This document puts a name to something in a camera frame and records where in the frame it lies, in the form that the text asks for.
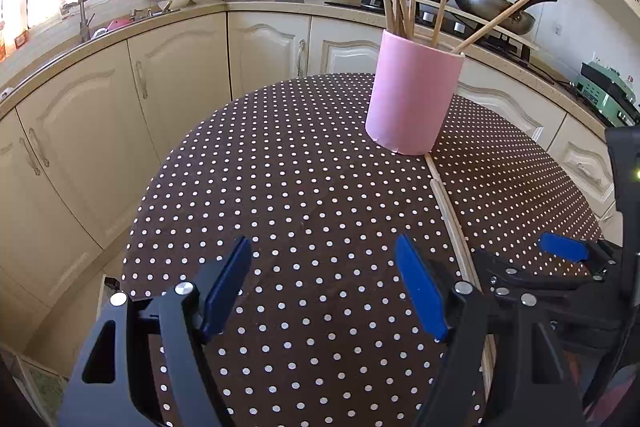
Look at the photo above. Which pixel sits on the speckled stone countertop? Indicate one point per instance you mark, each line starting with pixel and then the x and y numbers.
pixel 265 6

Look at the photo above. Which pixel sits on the metal sink faucet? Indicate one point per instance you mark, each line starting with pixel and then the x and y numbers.
pixel 82 22

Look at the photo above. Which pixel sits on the white double wall socket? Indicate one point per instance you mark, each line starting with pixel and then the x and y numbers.
pixel 596 57

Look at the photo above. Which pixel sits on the green countertop appliance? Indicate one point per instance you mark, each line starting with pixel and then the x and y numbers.
pixel 600 92

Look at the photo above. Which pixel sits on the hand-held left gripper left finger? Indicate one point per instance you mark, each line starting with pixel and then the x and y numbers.
pixel 225 287

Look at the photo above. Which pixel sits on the black glass gas stove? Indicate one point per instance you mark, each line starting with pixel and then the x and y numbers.
pixel 350 5

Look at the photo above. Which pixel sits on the light wooden chopstick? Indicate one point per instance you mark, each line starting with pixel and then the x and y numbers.
pixel 450 232
pixel 458 232

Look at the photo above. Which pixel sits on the brown polka dot tablecloth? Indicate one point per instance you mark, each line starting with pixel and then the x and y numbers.
pixel 300 187

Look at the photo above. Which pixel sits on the pink bowl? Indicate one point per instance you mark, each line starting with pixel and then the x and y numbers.
pixel 119 25

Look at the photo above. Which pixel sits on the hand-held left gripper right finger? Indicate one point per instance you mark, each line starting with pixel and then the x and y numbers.
pixel 422 287

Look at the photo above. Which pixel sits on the stainless kitchen sink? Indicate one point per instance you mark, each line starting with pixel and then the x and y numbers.
pixel 150 16

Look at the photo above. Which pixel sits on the pink cylindrical cup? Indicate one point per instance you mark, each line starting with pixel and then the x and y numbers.
pixel 410 97

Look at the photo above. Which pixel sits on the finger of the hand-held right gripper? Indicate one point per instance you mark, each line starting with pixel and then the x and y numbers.
pixel 492 267
pixel 562 246

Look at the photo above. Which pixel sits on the small white bowl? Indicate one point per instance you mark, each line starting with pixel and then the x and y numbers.
pixel 165 6

